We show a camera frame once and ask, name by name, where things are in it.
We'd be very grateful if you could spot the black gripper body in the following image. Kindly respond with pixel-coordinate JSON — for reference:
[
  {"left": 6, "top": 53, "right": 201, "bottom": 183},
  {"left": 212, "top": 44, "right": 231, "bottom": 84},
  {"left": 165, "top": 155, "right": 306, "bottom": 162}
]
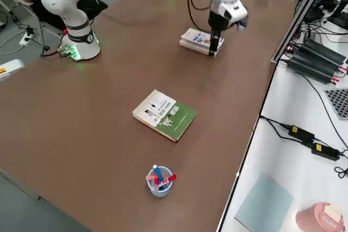
[{"left": 208, "top": 11, "right": 231, "bottom": 35}]

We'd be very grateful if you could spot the blue white cover paperback book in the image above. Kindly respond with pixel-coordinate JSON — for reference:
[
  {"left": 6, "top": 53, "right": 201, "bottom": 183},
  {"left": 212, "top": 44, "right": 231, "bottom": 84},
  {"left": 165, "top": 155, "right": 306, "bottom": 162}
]
[{"left": 179, "top": 27, "right": 225, "bottom": 58}]

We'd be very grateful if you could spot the green white cover book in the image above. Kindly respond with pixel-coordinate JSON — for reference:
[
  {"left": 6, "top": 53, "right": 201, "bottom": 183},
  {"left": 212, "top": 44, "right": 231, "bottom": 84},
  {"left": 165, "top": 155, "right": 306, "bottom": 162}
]
[{"left": 132, "top": 89, "right": 197, "bottom": 142}]

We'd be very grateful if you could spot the black finned power supply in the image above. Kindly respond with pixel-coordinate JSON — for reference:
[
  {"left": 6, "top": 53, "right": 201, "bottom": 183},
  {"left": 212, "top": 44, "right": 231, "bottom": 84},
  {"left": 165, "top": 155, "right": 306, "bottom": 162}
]
[
  {"left": 301, "top": 38, "right": 348, "bottom": 66},
  {"left": 287, "top": 49, "right": 342, "bottom": 84}
]

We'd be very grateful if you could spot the black power adapter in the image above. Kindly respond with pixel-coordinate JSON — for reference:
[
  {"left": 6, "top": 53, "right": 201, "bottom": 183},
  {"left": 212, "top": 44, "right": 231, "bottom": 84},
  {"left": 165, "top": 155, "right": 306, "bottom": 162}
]
[
  {"left": 310, "top": 141, "right": 340, "bottom": 161},
  {"left": 288, "top": 124, "right": 316, "bottom": 143}
]

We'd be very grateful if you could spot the checkered calibration board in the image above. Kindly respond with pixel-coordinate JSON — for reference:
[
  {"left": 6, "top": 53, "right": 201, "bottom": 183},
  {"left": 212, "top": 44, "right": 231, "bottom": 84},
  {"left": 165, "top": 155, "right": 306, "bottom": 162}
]
[{"left": 324, "top": 88, "right": 348, "bottom": 121}]

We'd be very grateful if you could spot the blue pen with white cap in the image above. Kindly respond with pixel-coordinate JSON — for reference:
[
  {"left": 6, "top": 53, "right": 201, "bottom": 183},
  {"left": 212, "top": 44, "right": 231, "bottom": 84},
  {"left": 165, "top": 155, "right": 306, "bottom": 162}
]
[{"left": 152, "top": 164, "right": 167, "bottom": 183}]

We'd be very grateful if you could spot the pink pen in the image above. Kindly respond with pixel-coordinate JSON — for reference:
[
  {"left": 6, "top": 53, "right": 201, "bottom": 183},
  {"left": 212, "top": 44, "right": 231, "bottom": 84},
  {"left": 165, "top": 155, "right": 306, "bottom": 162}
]
[{"left": 146, "top": 174, "right": 161, "bottom": 192}]

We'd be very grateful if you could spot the pale blue pen cup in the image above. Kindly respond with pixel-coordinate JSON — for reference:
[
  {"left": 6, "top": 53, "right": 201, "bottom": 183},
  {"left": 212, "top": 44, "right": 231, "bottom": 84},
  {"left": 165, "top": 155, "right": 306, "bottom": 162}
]
[{"left": 146, "top": 165, "right": 174, "bottom": 198}]

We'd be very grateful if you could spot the pale green sheet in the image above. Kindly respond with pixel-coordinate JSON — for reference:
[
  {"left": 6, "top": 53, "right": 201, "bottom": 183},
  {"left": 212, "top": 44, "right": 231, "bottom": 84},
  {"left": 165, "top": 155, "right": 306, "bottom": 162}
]
[{"left": 234, "top": 174, "right": 295, "bottom": 232}]

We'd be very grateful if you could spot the white floor power strip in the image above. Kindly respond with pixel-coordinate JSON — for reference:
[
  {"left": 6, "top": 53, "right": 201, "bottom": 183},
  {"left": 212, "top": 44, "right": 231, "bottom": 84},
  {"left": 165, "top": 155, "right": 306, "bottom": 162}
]
[{"left": 18, "top": 31, "right": 35, "bottom": 47}]

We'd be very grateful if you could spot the pink round container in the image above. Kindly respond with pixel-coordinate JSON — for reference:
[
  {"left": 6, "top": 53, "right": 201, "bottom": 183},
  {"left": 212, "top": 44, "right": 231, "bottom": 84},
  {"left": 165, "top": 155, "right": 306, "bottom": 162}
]
[{"left": 295, "top": 202, "right": 348, "bottom": 232}]

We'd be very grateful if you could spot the white control box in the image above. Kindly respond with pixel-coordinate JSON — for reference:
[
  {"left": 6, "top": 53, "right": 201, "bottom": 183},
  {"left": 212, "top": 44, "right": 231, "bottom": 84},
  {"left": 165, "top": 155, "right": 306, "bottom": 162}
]
[{"left": 0, "top": 58, "right": 26, "bottom": 82}]

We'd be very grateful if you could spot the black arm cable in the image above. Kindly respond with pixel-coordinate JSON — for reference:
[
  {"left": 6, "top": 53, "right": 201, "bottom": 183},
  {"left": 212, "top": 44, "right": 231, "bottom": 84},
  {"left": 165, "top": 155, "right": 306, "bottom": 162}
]
[{"left": 186, "top": 0, "right": 213, "bottom": 32}]

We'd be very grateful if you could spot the aluminium divider post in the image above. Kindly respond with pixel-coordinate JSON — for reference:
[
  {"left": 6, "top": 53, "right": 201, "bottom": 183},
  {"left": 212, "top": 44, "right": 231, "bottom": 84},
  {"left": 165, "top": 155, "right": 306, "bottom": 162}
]
[{"left": 270, "top": 0, "right": 332, "bottom": 63}]

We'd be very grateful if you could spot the black adapter cable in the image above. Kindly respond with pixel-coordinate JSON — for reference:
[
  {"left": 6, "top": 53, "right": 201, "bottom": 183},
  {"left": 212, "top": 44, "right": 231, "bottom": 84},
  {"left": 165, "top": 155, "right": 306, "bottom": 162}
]
[{"left": 259, "top": 116, "right": 291, "bottom": 141}]

